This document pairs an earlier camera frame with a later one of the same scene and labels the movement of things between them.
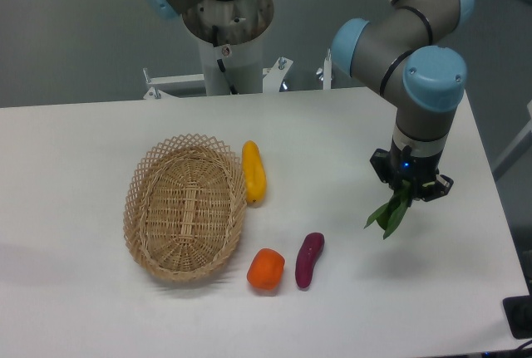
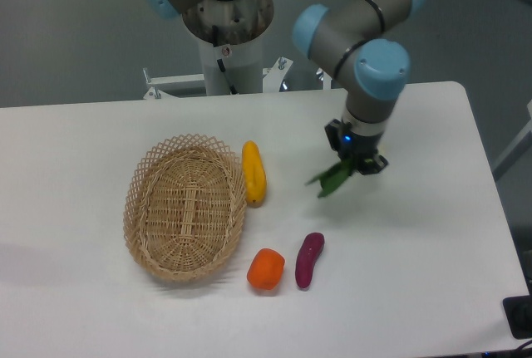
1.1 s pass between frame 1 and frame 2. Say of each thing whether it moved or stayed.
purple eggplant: stayed
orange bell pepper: stayed
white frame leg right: stayed
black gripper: moved
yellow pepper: stayed
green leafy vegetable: moved
